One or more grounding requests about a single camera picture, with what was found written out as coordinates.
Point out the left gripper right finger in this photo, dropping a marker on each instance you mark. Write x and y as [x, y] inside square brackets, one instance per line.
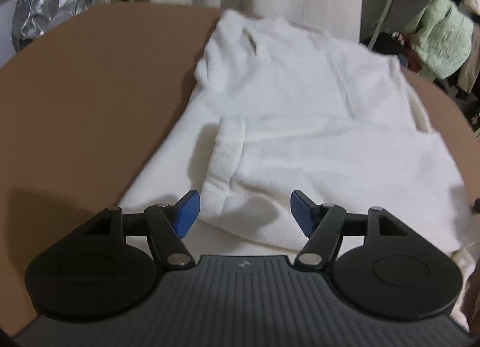
[322, 225]

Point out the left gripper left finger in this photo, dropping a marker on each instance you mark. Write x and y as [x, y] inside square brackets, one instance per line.
[167, 226]

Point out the white fleece garment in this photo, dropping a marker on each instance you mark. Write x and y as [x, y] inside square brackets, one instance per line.
[277, 108]

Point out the light green towel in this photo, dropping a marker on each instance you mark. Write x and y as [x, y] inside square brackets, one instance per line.
[441, 37]

